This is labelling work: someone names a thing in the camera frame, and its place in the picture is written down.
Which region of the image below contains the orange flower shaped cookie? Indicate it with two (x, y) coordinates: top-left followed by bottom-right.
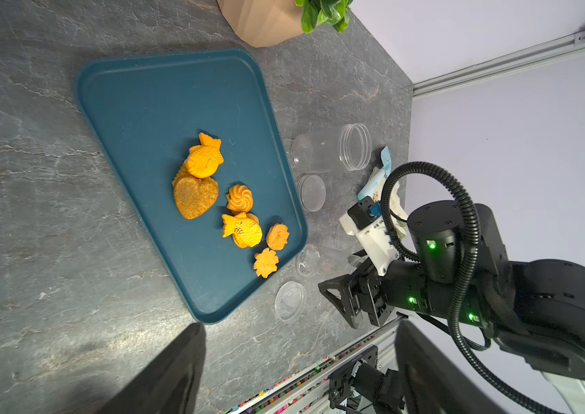
(253, 248), (280, 279)

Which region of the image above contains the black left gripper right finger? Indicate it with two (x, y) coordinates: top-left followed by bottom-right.
(395, 319), (504, 413)

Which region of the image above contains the beige gardening glove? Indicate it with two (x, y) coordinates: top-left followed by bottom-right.
(372, 178), (408, 224)

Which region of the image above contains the orange heart shaped cookie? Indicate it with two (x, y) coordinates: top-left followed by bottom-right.
(173, 166), (219, 220)

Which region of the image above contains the clear cookie jar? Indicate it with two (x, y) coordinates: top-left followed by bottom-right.
(291, 124), (372, 174)
(295, 243), (354, 281)

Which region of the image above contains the orange swirl shaped cookie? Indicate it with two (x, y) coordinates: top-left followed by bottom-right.
(227, 184), (254, 215)

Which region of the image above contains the clear jar lid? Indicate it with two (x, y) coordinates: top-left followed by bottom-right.
(274, 281), (306, 323)
(298, 174), (326, 212)

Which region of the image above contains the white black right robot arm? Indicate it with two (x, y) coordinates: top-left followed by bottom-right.
(318, 161), (585, 413)

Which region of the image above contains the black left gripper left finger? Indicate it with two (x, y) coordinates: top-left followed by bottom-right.
(99, 323), (206, 413)

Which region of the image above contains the light blue garden trowel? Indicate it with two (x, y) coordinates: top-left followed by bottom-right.
(357, 147), (392, 203)

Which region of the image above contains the orange round scalloped cookie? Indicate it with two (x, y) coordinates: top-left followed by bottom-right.
(266, 224), (290, 251)

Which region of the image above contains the clear cookie jar back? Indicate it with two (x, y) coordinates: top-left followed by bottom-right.
(295, 243), (354, 281)

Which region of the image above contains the green plant in pot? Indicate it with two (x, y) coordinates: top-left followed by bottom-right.
(217, 0), (352, 48)

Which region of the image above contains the orange fish shaped cookie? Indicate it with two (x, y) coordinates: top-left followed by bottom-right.
(222, 212), (263, 248)

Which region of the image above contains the teal plastic tray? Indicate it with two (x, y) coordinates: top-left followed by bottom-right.
(75, 49), (308, 324)

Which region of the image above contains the orange shell shaped cookie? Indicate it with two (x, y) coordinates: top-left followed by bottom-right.
(183, 133), (224, 179)

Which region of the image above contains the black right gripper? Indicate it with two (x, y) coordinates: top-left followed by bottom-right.
(318, 259), (427, 329)

